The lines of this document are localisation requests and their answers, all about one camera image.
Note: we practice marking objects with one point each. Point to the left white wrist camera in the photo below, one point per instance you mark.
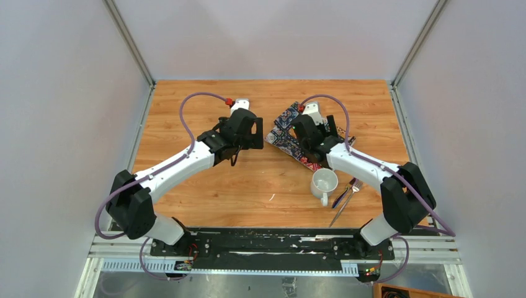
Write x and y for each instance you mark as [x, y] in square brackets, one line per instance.
[240, 103]

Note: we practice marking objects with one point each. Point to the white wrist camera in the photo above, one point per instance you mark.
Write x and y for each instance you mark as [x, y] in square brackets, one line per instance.
[312, 109]
[240, 103]

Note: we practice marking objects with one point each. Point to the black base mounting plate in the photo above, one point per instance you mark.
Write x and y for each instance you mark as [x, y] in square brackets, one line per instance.
[273, 249]

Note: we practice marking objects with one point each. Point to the silver fork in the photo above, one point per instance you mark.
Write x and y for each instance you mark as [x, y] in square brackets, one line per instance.
[345, 200]

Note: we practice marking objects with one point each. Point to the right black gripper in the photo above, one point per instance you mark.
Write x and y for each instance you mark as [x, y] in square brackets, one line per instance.
[332, 125]

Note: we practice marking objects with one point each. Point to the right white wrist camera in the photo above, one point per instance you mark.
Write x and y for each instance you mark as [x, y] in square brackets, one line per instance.
[312, 109]

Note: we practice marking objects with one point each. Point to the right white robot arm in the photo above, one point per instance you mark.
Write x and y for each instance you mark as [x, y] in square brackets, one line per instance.
[405, 195]

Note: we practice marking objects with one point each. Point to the orange wooden box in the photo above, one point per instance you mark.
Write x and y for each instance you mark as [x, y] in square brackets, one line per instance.
[386, 291]

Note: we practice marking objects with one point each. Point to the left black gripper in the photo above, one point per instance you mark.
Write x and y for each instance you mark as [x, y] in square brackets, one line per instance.
[254, 140]

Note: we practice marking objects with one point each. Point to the white mug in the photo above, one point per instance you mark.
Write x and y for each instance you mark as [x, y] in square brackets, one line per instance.
[323, 183]

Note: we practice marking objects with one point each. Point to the purple handled knife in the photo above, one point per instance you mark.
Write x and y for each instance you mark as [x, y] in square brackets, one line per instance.
[347, 188]

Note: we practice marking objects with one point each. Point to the aluminium frame rail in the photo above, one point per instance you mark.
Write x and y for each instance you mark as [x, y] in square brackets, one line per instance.
[127, 255]

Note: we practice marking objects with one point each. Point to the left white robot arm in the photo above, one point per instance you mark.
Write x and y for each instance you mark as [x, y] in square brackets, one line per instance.
[131, 200]

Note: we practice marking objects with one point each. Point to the colourful patterned placemat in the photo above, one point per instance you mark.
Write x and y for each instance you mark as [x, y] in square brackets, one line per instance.
[283, 137]

